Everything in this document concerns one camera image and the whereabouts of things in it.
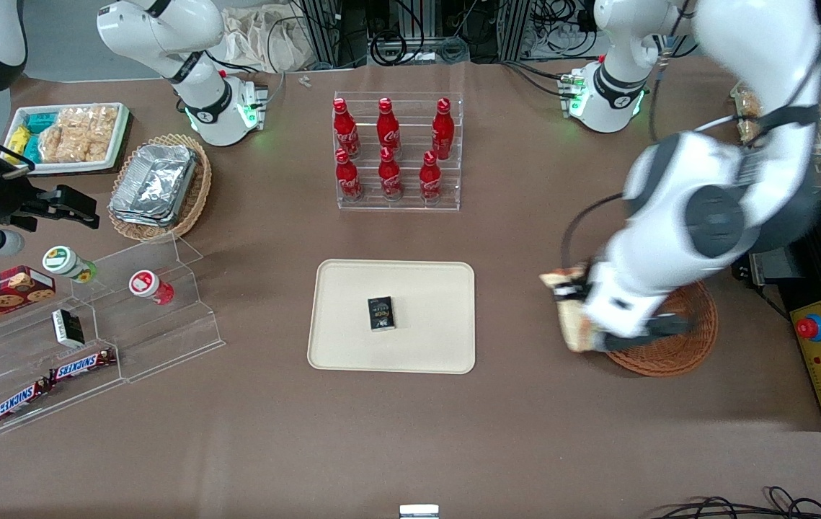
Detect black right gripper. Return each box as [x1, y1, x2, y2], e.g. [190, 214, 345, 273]
[0, 164, 100, 231]

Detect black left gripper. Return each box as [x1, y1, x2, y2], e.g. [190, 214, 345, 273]
[552, 277, 598, 306]

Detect triangular sandwich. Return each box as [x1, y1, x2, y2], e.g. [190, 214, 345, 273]
[539, 266, 604, 354]

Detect white rectangular snack tray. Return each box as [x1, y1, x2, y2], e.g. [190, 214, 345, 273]
[3, 102, 132, 176]

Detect tan oval wicker basket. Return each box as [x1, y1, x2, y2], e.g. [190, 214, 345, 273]
[107, 133, 213, 243]

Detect brown round wicker basket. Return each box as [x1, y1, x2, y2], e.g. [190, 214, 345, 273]
[601, 280, 719, 378]

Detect beige plastic tray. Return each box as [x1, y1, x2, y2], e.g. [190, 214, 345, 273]
[307, 259, 476, 375]

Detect green lid yoghurt cup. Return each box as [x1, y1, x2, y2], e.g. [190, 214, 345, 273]
[43, 246, 98, 283]

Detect rice cracker bag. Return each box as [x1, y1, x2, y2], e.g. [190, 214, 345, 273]
[38, 105, 120, 164]

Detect stacked aluminium foil trays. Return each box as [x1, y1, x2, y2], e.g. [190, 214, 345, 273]
[109, 143, 199, 229]

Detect red lid yoghurt cup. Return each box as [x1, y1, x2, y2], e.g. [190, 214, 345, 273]
[129, 270, 175, 306]

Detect black and white small box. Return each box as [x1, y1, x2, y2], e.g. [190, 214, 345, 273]
[51, 309, 86, 350]

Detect brown snickers bar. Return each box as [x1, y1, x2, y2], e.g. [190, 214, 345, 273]
[0, 378, 53, 427]
[49, 348, 119, 383]

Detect clear acrylic stepped shelf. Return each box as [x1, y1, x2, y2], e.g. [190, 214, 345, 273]
[0, 234, 226, 435]

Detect red cola bottle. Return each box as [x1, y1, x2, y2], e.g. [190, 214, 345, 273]
[377, 97, 401, 159]
[432, 98, 455, 161]
[335, 149, 364, 203]
[333, 98, 361, 160]
[378, 147, 403, 201]
[420, 151, 443, 204]

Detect clear acrylic bottle rack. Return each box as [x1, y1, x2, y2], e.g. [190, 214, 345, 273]
[333, 92, 463, 212]

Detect beige cloth bag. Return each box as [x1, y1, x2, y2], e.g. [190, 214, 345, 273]
[218, 6, 311, 74]

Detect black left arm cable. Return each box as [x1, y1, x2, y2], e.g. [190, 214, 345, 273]
[561, 192, 629, 269]

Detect aluminium frame post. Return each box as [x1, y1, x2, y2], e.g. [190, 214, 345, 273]
[301, 0, 369, 70]
[498, 0, 535, 63]

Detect black floor cables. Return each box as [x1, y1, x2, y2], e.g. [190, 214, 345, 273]
[652, 487, 821, 519]

